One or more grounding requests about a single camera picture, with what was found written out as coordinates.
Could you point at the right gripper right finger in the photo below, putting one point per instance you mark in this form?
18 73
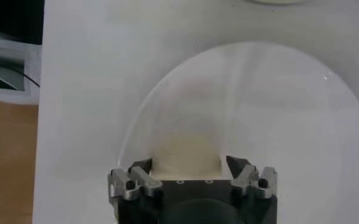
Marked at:
246 179

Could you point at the white steamed baozi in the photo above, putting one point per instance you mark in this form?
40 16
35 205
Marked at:
186 158

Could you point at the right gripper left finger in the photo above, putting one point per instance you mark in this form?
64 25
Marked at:
142 182

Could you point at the white round plate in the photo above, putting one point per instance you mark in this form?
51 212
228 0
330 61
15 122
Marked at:
273 106

